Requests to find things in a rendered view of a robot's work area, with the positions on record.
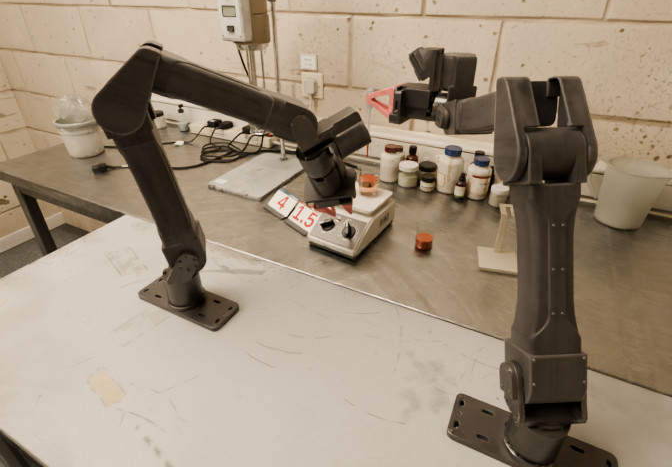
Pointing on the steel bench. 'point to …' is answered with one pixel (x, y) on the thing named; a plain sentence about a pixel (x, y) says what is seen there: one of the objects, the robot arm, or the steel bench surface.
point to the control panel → (339, 230)
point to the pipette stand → (507, 263)
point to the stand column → (276, 53)
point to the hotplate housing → (376, 223)
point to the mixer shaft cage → (255, 83)
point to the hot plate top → (370, 201)
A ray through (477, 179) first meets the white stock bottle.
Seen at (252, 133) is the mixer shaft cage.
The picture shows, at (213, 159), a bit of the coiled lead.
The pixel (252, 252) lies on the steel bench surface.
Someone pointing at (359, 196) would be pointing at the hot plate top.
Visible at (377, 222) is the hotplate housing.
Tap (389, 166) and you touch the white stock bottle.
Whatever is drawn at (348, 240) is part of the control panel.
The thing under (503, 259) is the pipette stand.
